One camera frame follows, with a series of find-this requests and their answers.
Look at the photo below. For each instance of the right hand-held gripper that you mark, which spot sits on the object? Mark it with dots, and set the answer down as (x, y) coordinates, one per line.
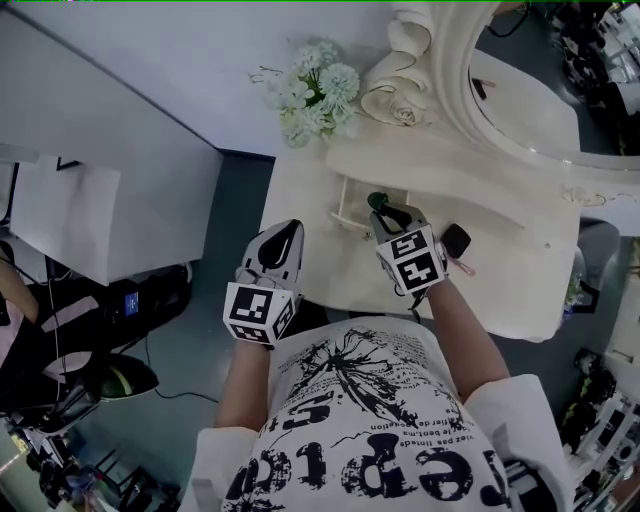
(415, 262)

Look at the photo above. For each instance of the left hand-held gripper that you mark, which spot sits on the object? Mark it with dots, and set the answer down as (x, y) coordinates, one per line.
(252, 312)

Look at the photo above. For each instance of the small green round jar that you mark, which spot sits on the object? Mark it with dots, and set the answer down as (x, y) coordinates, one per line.
(376, 201)

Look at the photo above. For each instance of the white wooden drawer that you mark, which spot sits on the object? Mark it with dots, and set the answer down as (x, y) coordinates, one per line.
(355, 200)

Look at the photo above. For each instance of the black compact case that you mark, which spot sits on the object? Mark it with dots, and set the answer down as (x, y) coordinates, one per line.
(456, 241)

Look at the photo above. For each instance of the white ornate dressing table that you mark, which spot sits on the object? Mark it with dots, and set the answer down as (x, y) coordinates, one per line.
(500, 290)

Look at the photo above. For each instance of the person's left forearm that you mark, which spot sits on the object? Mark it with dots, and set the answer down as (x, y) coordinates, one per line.
(245, 390)

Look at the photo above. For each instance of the person's right forearm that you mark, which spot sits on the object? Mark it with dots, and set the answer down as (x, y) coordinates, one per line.
(465, 340)

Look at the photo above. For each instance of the white artificial flower bunch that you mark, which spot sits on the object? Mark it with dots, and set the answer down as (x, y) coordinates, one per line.
(340, 82)

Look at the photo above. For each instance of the oval cream framed mirror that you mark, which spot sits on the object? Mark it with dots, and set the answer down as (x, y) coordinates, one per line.
(460, 75)

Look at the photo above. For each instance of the white black-printed shirt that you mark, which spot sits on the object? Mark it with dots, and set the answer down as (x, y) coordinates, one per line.
(360, 425)

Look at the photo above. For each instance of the black glossy oval board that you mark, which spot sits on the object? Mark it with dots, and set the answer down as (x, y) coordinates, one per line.
(130, 377)

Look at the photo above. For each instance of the small white green bouquet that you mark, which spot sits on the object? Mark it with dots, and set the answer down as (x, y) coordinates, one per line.
(575, 290)

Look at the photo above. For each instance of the blue bottle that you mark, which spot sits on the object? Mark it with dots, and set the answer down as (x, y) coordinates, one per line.
(568, 311)

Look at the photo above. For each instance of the white desk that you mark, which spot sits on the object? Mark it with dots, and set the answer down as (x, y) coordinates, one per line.
(65, 220)

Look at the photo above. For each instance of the black green backpack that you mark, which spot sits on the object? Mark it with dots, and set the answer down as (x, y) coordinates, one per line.
(600, 385)

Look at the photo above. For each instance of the black picture frame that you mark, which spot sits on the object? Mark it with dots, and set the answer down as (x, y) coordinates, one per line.
(67, 162)

